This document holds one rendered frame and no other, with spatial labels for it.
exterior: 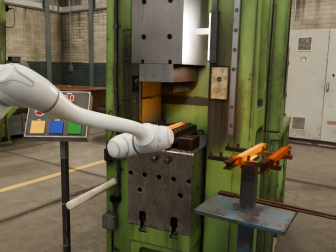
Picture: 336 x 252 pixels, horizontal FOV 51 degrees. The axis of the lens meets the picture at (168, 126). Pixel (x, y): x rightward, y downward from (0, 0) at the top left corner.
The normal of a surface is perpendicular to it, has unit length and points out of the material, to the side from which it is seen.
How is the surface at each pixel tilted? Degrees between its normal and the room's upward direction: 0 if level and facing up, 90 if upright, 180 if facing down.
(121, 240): 90
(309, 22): 89
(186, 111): 90
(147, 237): 90
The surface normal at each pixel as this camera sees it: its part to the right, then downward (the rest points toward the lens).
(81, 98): 0.04, -0.36
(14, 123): 0.76, 0.12
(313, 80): -0.53, 0.12
